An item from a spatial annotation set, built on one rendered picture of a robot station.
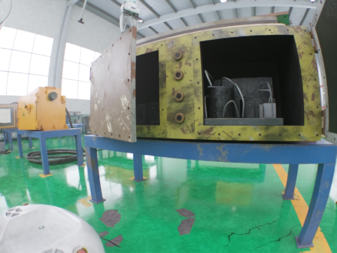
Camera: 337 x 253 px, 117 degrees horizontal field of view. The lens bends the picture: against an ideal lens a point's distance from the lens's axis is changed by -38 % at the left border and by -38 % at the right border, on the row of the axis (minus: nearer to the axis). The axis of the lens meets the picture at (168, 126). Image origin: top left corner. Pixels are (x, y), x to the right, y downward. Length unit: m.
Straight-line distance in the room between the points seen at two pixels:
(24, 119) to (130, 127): 2.56
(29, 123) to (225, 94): 2.76
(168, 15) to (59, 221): 13.58
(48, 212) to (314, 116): 1.33
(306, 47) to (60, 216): 1.38
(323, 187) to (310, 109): 0.42
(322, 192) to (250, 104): 0.68
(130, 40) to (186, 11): 12.52
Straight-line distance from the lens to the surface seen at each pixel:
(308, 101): 0.87
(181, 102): 0.87
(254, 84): 1.11
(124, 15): 0.94
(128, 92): 0.75
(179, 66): 0.91
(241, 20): 1.04
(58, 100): 3.08
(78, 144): 2.92
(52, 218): 0.90
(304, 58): 0.91
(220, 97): 0.89
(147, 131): 0.98
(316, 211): 1.08
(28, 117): 2.98
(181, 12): 13.38
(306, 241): 1.21
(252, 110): 1.06
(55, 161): 3.21
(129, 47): 0.82
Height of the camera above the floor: 0.76
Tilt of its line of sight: 3 degrees down
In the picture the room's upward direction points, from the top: 1 degrees counter-clockwise
